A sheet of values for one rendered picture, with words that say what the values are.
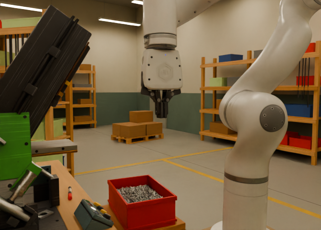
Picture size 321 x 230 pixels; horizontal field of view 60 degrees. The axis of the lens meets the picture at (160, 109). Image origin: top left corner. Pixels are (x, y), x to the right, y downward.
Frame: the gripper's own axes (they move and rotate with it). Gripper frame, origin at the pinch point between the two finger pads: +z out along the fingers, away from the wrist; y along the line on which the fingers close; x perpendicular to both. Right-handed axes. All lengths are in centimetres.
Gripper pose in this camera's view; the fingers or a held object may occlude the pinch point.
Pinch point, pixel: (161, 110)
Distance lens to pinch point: 71.0
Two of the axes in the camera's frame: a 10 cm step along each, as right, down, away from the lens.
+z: 0.2, 10.0, 0.3
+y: 9.3, -0.3, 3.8
